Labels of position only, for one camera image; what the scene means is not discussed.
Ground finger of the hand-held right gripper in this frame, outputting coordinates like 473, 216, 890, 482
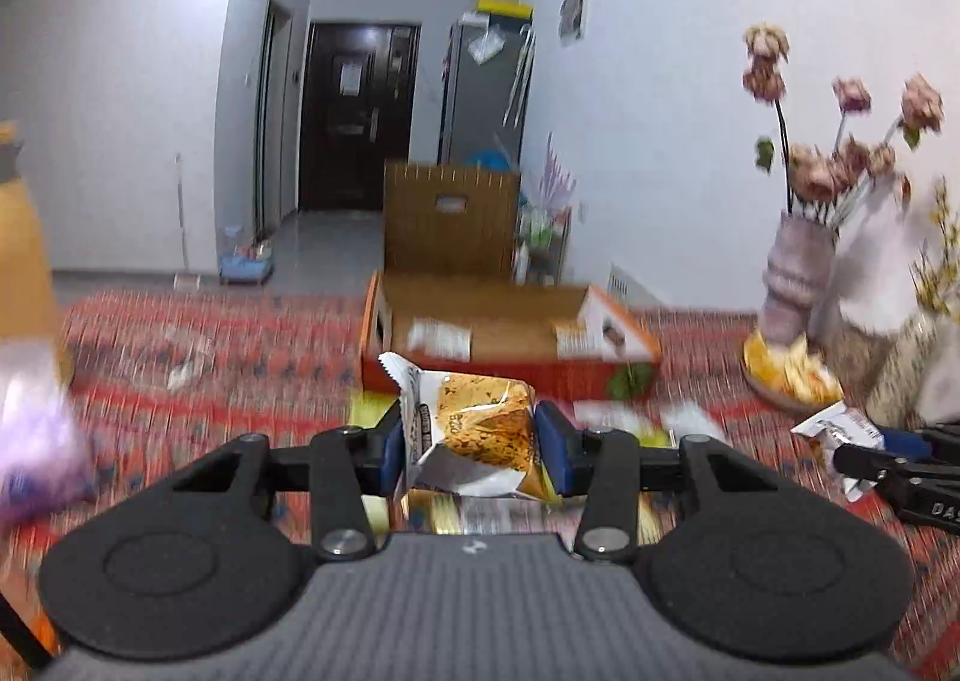
832, 442, 938, 503
881, 426, 960, 463

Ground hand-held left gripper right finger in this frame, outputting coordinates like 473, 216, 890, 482
534, 400, 787, 563

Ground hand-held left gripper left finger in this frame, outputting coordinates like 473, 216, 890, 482
171, 400, 410, 563

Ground white snack packet orange print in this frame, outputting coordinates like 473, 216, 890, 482
791, 402, 887, 503

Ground red orange cardboard box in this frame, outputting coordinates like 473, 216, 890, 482
360, 271, 663, 403

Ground green yellow snack packet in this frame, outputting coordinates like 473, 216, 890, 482
348, 387, 403, 428

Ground speckled woven vase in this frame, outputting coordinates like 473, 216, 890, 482
862, 310, 947, 428

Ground pile of orange peels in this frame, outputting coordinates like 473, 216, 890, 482
742, 330, 845, 406

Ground brown wooden plate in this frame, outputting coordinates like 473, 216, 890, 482
741, 336, 845, 418

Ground white paper wrapping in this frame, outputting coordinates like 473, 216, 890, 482
808, 197, 960, 371

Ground yellow flower stems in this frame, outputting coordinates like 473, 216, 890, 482
910, 177, 960, 322

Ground pink ribbed vase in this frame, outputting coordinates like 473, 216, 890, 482
760, 208, 839, 346

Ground small cluttered shelf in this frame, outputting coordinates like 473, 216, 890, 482
513, 196, 575, 287

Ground blue floor tray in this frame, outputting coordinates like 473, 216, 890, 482
218, 226, 275, 287

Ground brown upright cardboard box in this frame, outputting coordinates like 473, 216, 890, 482
383, 160, 523, 284

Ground dried pink rose bouquet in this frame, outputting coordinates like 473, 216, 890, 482
741, 23, 947, 226

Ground dark entrance door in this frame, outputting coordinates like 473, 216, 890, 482
298, 21, 422, 214

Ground grey refrigerator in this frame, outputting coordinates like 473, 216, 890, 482
438, 15, 535, 169

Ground purple snack packet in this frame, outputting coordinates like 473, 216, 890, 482
0, 340, 100, 526

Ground grey side door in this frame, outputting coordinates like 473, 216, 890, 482
253, 0, 295, 241

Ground clear plastic bag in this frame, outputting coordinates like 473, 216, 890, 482
466, 27, 505, 64

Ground yellow orange object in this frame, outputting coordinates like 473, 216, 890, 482
0, 121, 62, 382

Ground white wall heater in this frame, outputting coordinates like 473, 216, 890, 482
604, 264, 662, 311

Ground wall picture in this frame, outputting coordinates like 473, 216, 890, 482
558, 0, 590, 47

